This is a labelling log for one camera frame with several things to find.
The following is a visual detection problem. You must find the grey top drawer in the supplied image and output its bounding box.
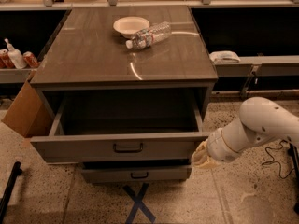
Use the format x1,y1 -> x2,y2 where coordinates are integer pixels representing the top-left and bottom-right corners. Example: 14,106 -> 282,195
31,91 -> 207,164

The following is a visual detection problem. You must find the grey drawer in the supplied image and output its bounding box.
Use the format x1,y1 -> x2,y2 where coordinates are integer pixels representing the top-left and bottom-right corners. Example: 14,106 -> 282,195
81,159 -> 192,184
31,91 -> 207,164

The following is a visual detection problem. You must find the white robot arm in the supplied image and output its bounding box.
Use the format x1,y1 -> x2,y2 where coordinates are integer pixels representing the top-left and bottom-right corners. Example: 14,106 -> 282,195
192,97 -> 299,169

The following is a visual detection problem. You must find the grey drawer cabinet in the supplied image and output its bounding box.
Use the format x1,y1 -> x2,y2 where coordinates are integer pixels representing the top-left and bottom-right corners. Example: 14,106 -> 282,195
30,5 -> 219,185

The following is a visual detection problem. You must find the blue tape cross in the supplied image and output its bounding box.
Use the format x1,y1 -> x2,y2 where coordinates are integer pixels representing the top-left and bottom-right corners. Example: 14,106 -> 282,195
123,183 -> 156,224

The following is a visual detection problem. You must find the black pole right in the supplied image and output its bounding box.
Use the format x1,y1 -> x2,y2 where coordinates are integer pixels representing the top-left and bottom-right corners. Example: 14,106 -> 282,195
288,145 -> 299,215

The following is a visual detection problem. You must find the black pole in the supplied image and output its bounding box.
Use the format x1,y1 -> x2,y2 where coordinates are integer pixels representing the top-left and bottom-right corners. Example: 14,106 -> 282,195
0,161 -> 22,224
288,145 -> 299,215

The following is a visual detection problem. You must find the folded white cloth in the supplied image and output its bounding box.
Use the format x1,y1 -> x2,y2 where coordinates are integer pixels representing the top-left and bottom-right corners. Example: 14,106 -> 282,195
209,50 -> 240,63

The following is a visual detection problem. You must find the grey right shelf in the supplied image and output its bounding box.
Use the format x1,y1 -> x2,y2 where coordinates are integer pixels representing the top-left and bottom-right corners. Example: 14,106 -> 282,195
215,55 -> 299,77

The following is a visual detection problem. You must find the grey shelf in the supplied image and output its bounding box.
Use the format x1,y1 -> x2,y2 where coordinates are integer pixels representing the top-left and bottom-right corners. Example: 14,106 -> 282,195
0,68 -> 36,84
215,55 -> 299,77

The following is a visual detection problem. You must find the clear plastic water bottle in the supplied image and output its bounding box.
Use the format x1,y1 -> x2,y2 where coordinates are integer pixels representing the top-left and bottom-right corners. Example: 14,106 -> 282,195
125,21 -> 171,49

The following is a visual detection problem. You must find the white paper bowl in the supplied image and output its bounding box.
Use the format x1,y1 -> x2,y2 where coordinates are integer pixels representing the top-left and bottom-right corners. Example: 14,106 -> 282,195
113,17 -> 150,38

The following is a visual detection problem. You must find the brown cardboard box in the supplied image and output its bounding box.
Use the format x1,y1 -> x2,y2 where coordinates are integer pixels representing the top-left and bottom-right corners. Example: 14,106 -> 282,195
2,71 -> 53,138

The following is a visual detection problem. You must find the black pole left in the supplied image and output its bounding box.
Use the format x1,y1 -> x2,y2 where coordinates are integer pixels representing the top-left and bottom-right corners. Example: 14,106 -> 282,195
0,161 -> 22,224

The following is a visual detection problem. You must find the red soda can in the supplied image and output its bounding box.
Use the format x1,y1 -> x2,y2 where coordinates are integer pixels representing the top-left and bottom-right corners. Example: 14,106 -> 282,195
0,49 -> 14,69
23,51 -> 39,68

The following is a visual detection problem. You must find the grey left shelf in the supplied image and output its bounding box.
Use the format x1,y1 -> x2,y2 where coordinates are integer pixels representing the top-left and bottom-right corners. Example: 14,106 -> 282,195
0,68 -> 36,84

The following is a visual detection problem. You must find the white pump bottle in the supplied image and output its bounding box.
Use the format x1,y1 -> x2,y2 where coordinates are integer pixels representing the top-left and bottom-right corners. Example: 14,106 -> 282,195
5,38 -> 27,69

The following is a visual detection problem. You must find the red soda can left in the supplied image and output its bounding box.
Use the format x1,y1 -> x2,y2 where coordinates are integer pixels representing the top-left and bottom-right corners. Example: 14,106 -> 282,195
0,49 -> 14,69

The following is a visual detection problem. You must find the black drawer handle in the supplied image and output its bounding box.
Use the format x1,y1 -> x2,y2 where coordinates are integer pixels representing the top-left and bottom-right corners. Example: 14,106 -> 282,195
130,172 -> 149,179
113,143 -> 143,154

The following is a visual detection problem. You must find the black cable on floor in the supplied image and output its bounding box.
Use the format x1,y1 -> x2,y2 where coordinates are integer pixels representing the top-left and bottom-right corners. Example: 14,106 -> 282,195
261,139 -> 295,180

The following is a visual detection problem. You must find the black top drawer handle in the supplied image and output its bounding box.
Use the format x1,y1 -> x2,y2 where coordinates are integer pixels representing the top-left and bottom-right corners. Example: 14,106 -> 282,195
113,143 -> 143,154

